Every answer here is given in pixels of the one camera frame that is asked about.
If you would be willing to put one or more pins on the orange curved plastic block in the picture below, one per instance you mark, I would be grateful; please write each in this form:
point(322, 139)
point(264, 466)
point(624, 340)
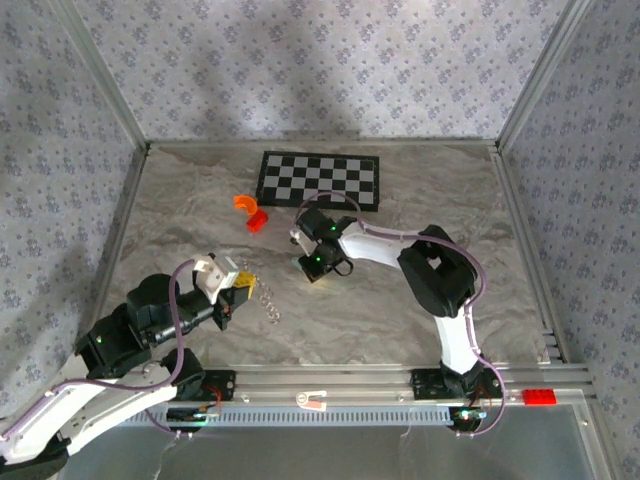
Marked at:
point(245, 202)

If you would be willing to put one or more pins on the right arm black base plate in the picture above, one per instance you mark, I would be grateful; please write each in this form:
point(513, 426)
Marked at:
point(425, 385)

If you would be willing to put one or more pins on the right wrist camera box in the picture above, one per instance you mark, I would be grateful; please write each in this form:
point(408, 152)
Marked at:
point(298, 239)

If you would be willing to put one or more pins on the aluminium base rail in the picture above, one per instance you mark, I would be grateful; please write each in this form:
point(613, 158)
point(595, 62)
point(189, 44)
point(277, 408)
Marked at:
point(325, 382)

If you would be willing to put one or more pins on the red plastic block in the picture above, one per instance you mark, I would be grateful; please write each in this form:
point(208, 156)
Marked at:
point(257, 221)

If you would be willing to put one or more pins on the black grey checkerboard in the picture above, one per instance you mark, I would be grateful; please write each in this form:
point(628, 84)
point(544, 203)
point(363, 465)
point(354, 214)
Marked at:
point(320, 181)

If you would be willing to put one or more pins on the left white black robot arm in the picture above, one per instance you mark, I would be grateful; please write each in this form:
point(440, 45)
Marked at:
point(100, 405)

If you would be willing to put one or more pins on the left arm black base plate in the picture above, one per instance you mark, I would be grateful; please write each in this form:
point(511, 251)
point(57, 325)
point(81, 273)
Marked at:
point(222, 385)

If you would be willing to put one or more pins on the aluminium corner post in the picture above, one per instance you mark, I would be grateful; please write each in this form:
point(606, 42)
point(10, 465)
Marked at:
point(540, 80)
point(105, 80)

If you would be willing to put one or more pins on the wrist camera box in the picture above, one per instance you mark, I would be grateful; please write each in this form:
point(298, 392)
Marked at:
point(298, 239)
point(212, 280)

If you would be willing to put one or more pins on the white red tag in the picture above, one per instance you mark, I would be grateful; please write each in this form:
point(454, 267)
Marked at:
point(310, 399)

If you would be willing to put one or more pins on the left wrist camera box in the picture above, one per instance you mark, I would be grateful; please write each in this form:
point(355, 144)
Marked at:
point(212, 280)

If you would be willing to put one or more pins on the red toy brick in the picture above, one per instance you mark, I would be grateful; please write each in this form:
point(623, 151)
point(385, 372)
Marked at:
point(539, 397)

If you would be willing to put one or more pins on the aluminium side rail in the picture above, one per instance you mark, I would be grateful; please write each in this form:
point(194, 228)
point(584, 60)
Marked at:
point(515, 210)
point(127, 210)

